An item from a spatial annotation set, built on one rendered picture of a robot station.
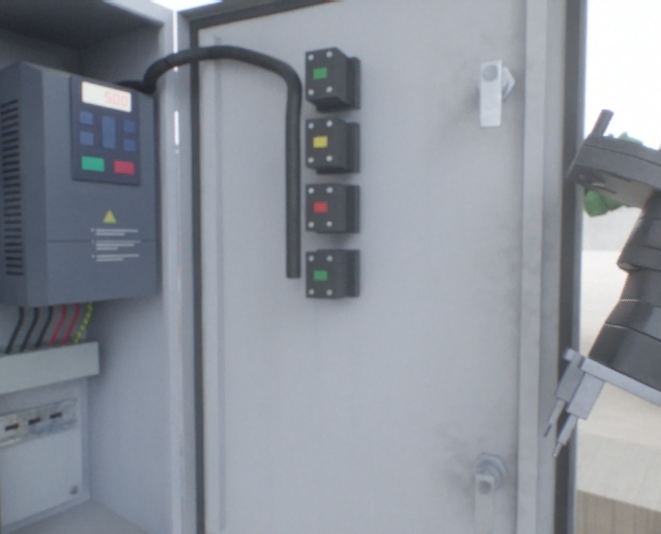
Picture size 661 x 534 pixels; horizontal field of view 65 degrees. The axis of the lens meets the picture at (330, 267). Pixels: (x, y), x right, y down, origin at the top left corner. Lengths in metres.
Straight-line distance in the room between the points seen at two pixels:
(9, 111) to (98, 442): 0.43
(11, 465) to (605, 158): 0.69
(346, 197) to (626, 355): 0.26
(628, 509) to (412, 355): 1.19
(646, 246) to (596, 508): 1.31
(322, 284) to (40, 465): 0.45
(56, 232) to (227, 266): 0.17
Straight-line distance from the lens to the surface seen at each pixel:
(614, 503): 1.63
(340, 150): 0.47
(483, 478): 0.48
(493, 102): 0.45
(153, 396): 0.66
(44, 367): 0.67
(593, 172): 0.38
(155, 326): 0.64
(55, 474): 0.78
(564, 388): 0.42
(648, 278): 0.37
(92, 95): 0.57
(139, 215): 0.58
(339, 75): 0.48
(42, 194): 0.54
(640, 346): 0.36
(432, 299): 0.49
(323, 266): 0.46
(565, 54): 0.49
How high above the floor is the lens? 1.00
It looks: 3 degrees down
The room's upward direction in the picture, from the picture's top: straight up
